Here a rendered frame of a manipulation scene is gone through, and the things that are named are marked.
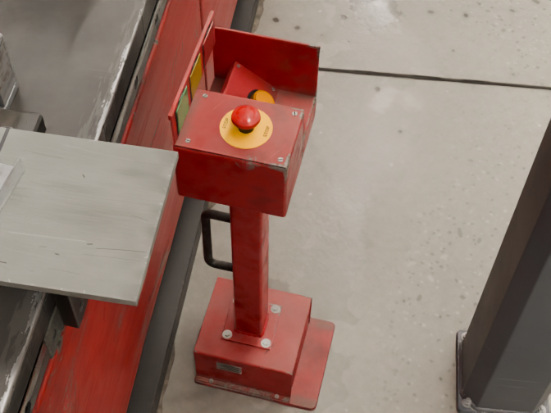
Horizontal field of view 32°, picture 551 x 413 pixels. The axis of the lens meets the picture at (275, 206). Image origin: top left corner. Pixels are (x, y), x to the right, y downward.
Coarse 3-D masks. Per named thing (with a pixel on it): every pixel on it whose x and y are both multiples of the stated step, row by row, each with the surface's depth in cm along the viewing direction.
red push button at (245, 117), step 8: (232, 112) 127; (240, 112) 126; (248, 112) 126; (256, 112) 126; (232, 120) 126; (240, 120) 126; (248, 120) 126; (256, 120) 126; (240, 128) 126; (248, 128) 126
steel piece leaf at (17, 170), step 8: (0, 168) 97; (8, 168) 97; (16, 168) 95; (24, 168) 96; (0, 176) 96; (8, 176) 94; (16, 176) 95; (0, 184) 96; (8, 184) 94; (16, 184) 96; (0, 192) 93; (8, 192) 94; (0, 200) 93; (0, 208) 94
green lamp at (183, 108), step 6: (186, 90) 126; (186, 96) 127; (180, 102) 124; (186, 102) 127; (180, 108) 125; (186, 108) 128; (180, 114) 125; (186, 114) 129; (180, 120) 126; (180, 126) 127
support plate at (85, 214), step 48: (48, 144) 99; (96, 144) 99; (48, 192) 95; (96, 192) 95; (144, 192) 95; (0, 240) 92; (48, 240) 92; (96, 240) 92; (144, 240) 92; (48, 288) 89; (96, 288) 89
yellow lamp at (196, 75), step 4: (200, 56) 129; (200, 60) 130; (196, 64) 128; (200, 64) 130; (196, 68) 129; (200, 68) 131; (192, 72) 127; (196, 72) 129; (200, 72) 131; (192, 76) 127; (196, 76) 130; (200, 76) 132; (192, 80) 128; (196, 80) 130; (192, 84) 128; (196, 84) 131; (192, 88) 129; (196, 88) 131; (192, 92) 129; (192, 96) 130
